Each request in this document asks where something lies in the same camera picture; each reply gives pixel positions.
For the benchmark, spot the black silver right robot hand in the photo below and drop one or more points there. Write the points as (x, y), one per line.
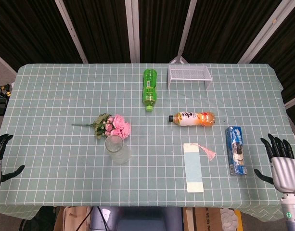
(285, 173)

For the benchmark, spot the pink artificial flower bouquet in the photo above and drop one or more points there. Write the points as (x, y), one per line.
(118, 126)

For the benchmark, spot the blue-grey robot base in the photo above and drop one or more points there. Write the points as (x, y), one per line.
(137, 219)

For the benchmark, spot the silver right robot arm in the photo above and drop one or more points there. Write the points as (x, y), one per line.
(291, 211)

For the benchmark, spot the clear glass cup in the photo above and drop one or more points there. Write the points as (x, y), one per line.
(117, 149)

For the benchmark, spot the blue cookie package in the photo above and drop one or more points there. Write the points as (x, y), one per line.
(236, 151)

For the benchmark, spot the brown cardboard box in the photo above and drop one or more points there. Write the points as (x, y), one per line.
(73, 219)
(207, 220)

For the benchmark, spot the blue-white bookmark with pink tassel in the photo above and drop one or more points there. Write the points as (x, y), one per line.
(193, 168)

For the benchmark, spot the green checked tablecloth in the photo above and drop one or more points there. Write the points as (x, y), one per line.
(65, 96)

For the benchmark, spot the orange juice plastic bottle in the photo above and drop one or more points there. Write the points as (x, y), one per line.
(193, 119)

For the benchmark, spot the light wooden board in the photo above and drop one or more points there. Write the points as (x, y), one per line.
(188, 219)

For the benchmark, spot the green plastic drink bottle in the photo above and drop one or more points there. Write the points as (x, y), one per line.
(149, 89)

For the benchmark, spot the black curtain backdrop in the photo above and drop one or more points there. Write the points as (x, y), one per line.
(104, 29)

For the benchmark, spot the white metal frame bar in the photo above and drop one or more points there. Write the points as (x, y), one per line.
(292, 103)

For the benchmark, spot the white metal frame post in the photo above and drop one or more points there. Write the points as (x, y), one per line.
(265, 31)
(71, 31)
(185, 31)
(132, 31)

